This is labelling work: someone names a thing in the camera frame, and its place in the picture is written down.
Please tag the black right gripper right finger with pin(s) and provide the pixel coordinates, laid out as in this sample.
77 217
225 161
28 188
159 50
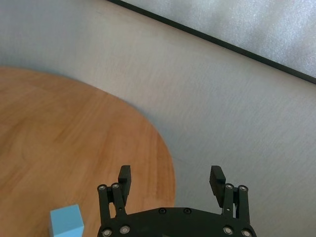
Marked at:
223 195

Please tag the light blue cube block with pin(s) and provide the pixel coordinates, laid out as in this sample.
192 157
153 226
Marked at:
65 219

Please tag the black wall rail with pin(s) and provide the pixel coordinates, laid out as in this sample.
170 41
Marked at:
209 37

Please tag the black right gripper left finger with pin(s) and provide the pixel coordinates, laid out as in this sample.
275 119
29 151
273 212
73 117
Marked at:
121 195

